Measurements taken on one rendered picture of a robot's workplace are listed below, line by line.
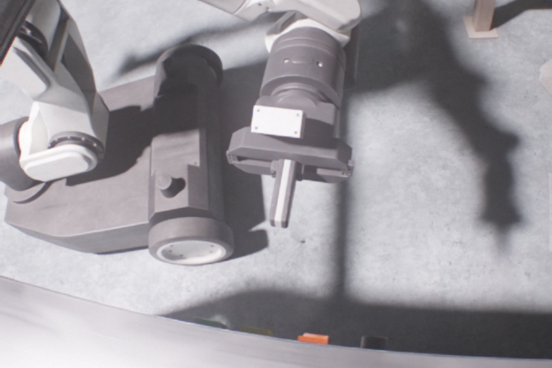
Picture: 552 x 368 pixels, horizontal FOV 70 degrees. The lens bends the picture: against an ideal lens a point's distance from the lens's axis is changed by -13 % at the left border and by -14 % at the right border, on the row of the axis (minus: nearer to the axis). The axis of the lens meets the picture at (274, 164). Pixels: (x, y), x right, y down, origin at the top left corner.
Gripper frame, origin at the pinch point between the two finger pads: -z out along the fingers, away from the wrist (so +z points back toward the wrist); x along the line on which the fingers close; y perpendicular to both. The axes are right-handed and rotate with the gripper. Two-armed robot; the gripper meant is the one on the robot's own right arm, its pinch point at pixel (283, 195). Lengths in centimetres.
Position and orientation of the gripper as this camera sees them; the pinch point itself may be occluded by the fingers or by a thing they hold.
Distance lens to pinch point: 43.1
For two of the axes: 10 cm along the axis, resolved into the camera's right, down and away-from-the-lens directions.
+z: 1.7, -8.8, 4.5
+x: 9.8, 1.3, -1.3
